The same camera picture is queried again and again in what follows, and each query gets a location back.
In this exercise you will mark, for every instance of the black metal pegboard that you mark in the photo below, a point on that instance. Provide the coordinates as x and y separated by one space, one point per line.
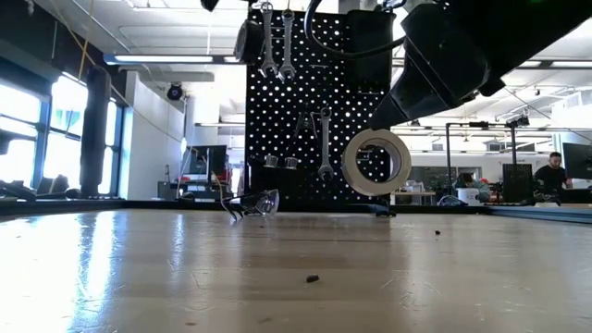
324 83

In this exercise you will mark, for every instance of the black round ceiling fixture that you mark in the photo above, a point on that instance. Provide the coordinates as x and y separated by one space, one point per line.
175 91

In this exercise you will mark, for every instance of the black grey tape measure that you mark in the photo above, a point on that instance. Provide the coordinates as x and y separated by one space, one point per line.
249 41

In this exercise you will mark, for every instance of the chrome combination wrench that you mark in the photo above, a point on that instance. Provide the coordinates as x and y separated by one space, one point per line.
287 41
267 41
325 143

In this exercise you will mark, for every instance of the small chrome socket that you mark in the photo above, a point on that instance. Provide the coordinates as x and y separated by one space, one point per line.
272 160

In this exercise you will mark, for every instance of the black computer monitor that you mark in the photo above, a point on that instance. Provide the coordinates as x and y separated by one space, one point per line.
213 159
578 162

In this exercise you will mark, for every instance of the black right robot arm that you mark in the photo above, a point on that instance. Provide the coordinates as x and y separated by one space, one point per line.
532 28

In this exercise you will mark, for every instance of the person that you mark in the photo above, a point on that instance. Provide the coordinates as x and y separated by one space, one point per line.
469 180
552 173

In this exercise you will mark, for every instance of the clear black safety glasses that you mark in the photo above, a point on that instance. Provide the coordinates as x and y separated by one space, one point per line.
259 203

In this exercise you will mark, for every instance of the white bucket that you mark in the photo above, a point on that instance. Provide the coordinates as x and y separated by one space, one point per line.
469 196

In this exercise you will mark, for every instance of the chrome loop pegboard hook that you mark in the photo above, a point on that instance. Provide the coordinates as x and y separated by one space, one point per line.
303 121

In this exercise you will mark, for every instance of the black tubular stand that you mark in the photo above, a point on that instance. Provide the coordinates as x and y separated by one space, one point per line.
447 157

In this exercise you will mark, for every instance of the black pegboard bin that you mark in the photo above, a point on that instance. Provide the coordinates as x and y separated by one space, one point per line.
370 65

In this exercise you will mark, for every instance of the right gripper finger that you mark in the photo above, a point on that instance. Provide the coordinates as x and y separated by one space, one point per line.
411 99

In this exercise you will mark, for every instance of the black socket holder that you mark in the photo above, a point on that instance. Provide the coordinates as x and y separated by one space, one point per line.
277 185

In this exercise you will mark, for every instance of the white tape roll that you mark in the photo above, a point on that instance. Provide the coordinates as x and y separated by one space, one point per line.
350 166

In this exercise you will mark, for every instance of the small black perforated panel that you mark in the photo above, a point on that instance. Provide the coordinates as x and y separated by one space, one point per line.
515 185

